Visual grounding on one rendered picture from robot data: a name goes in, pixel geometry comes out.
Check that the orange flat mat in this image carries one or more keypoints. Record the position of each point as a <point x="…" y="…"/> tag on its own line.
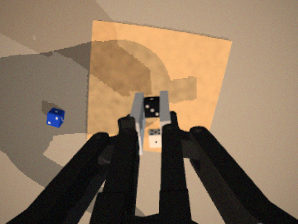
<point x="127" y="58"/>

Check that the black die with white pips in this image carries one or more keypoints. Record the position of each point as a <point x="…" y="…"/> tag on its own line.
<point x="151" y="107"/>

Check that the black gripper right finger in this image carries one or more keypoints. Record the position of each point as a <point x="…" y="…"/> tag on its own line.
<point x="235" y="195"/>

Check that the blue die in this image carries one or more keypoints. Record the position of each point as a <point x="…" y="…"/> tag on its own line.
<point x="55" y="117"/>

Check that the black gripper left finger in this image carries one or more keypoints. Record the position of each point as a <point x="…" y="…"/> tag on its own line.
<point x="66" y="198"/>

